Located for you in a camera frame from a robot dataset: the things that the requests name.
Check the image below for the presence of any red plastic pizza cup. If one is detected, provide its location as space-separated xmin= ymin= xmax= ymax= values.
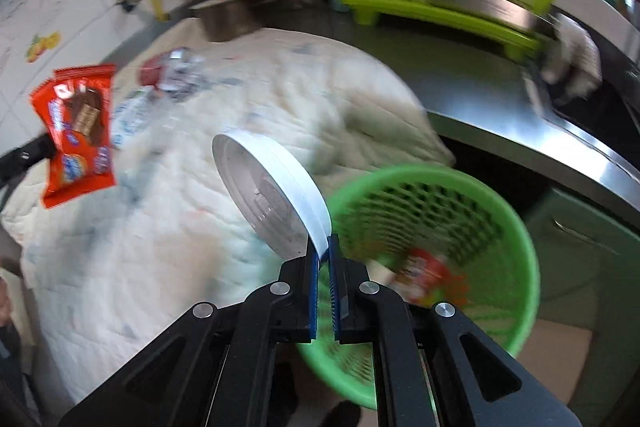
xmin=390 ymin=248 xmax=470 ymax=307

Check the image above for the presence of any orange-red snack wrapper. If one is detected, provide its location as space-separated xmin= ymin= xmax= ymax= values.
xmin=30 ymin=64 xmax=116 ymax=208

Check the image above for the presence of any clear plastic bowl lid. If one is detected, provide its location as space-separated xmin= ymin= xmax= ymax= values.
xmin=212 ymin=130 xmax=332 ymax=261

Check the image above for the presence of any green mesh trash basket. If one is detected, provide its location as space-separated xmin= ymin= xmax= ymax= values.
xmin=294 ymin=163 xmax=542 ymax=410

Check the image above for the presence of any white quilted cloth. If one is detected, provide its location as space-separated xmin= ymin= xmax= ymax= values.
xmin=1 ymin=18 xmax=454 ymax=416

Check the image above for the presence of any red and white carton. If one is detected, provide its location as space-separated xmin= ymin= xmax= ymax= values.
xmin=138 ymin=53 xmax=169 ymax=90

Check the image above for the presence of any crumpled silver foil wrapper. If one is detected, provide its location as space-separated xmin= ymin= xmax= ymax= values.
xmin=156 ymin=48 xmax=209 ymax=102

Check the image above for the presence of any steel pot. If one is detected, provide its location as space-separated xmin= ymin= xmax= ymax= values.
xmin=190 ymin=0 xmax=264 ymax=42

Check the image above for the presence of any white dish rag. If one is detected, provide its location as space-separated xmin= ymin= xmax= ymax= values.
xmin=540 ymin=14 xmax=602 ymax=105

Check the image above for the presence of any cleaver knife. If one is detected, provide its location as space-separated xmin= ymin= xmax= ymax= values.
xmin=428 ymin=0 xmax=538 ymax=31

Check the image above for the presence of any fruit wall sticker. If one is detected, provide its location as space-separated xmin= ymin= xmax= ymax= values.
xmin=25 ymin=31 xmax=62 ymax=63

